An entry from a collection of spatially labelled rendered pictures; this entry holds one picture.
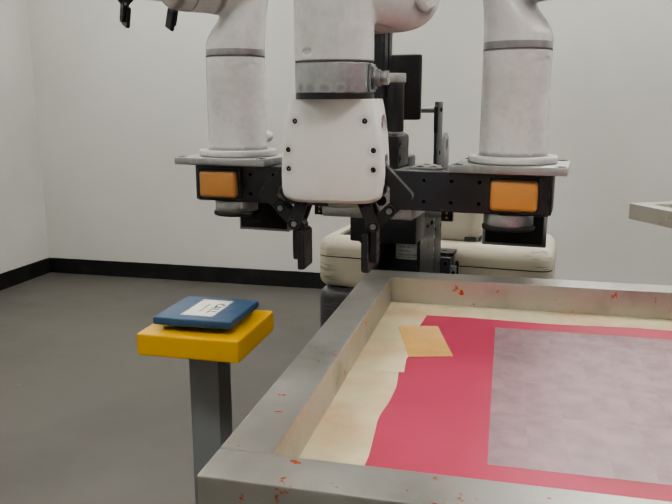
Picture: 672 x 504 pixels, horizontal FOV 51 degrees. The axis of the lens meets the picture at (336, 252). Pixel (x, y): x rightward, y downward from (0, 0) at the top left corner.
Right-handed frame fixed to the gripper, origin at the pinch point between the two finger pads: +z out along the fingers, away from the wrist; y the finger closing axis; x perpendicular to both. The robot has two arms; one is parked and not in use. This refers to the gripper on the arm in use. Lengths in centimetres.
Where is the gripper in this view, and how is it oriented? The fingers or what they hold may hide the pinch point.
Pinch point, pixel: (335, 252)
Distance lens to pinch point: 70.5
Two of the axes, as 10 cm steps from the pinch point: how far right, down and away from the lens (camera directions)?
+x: -2.4, 2.1, -9.5
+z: 0.1, 9.8, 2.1
